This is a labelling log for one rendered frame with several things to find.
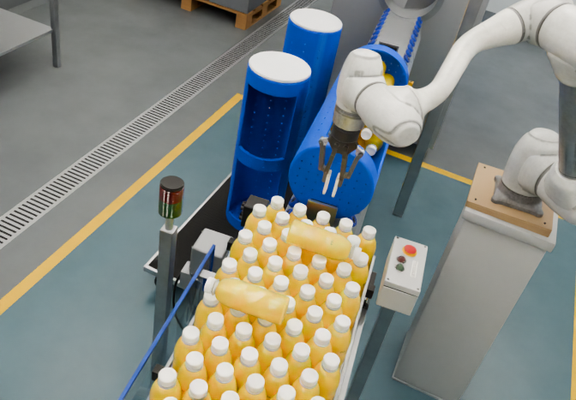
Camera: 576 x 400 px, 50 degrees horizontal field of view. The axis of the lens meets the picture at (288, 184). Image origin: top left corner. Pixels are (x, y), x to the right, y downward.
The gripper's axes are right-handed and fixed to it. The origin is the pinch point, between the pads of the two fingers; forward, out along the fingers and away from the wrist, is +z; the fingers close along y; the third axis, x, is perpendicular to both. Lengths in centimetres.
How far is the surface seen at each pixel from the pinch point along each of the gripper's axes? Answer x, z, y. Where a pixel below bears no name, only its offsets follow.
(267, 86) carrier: -85, 22, 45
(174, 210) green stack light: 28.6, 3.1, 35.5
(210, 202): -99, 106, 68
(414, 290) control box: 18.0, 12.5, -30.6
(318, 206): -11.2, 18.1, 3.1
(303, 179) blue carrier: -17.7, 14.4, 10.9
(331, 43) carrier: -153, 24, 32
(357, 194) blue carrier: -17.8, 13.3, -7.5
